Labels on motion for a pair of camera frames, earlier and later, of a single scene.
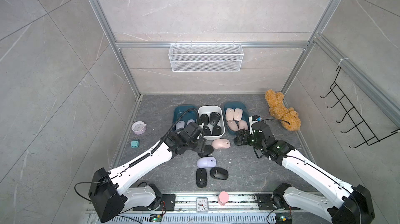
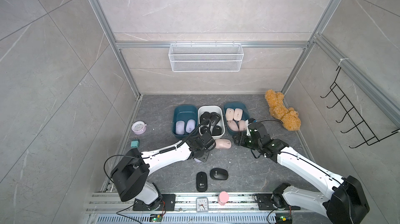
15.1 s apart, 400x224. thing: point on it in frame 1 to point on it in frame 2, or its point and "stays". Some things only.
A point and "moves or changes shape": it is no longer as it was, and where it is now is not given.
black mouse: x=208 y=150 moves or changes shape
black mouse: x=207 y=131 stays
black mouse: x=216 y=130 stays
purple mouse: x=179 y=124 stays
